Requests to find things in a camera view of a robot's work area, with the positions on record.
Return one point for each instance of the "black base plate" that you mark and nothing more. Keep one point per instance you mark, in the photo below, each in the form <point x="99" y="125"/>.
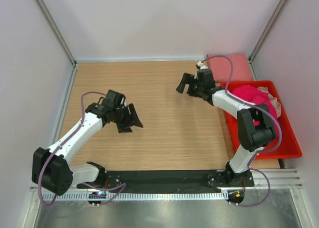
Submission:
<point x="176" y="182"/>

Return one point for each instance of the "salmon pink t shirt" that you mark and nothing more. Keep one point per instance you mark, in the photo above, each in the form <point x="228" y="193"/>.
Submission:
<point x="221" y="68"/>

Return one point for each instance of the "slotted cable duct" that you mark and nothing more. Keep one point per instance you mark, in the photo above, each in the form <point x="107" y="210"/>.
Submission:
<point x="99" y="196"/>

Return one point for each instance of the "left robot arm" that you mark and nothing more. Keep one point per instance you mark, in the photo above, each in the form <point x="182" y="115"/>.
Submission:
<point x="51" y="166"/>

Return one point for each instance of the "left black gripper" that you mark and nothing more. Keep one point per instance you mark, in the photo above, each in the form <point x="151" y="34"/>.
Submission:
<point x="126" y="119"/>

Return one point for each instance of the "left aluminium corner post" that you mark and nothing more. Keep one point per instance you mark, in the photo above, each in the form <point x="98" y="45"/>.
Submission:
<point x="53" y="26"/>

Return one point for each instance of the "red plastic bin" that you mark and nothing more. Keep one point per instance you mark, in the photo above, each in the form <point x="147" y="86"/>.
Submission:
<point x="289" y="147"/>

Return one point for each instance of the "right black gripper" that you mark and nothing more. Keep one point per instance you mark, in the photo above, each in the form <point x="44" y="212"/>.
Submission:
<point x="193" y="85"/>

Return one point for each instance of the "right aluminium corner post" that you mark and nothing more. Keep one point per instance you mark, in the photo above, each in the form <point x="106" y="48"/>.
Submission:
<point x="268" y="28"/>

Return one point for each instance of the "magenta t shirt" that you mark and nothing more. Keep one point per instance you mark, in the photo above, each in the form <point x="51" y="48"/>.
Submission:
<point x="253" y="95"/>

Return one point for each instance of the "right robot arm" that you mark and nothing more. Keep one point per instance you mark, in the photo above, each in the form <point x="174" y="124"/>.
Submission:
<point x="257" y="128"/>

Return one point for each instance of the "light pink t shirt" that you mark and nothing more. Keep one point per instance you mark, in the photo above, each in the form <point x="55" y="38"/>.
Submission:
<point x="273" y="100"/>

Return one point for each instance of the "aluminium corner post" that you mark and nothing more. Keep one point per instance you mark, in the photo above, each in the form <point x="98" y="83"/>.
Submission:
<point x="53" y="26"/>
<point x="268" y="28"/>

